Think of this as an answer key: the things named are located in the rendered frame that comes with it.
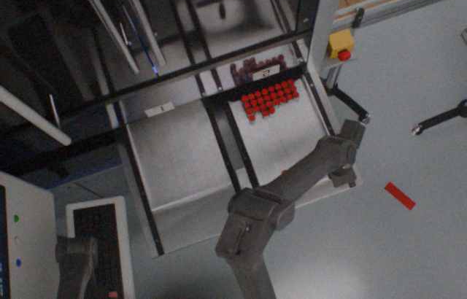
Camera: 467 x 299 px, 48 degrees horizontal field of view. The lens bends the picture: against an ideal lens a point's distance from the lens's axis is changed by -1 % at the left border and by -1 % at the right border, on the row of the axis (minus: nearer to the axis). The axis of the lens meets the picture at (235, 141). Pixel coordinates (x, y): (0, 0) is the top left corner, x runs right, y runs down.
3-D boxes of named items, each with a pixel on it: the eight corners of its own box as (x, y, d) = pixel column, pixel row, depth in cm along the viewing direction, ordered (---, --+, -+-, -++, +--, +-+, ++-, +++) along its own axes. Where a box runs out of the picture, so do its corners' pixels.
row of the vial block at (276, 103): (245, 114, 173) (244, 109, 168) (297, 95, 173) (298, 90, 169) (247, 119, 172) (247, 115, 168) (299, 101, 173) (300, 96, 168)
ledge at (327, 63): (306, 36, 181) (307, 33, 179) (342, 23, 181) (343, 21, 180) (322, 71, 177) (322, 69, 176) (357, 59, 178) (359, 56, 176)
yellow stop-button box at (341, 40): (322, 40, 170) (324, 30, 163) (342, 33, 170) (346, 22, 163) (330, 60, 168) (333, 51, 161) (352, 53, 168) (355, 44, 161)
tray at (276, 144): (228, 104, 174) (228, 101, 171) (303, 78, 175) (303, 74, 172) (265, 201, 165) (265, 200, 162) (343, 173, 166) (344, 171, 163)
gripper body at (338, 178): (341, 146, 147) (345, 139, 139) (356, 180, 144) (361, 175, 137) (319, 154, 146) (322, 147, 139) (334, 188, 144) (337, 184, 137)
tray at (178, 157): (123, 114, 175) (120, 110, 172) (198, 88, 176) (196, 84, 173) (152, 211, 166) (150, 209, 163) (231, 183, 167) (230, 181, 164)
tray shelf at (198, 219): (110, 120, 177) (109, 119, 175) (307, 52, 179) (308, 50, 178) (152, 259, 164) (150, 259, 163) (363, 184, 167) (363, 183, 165)
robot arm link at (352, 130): (314, 148, 130) (347, 157, 126) (330, 106, 132) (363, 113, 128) (326, 164, 140) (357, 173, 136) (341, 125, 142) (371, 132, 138)
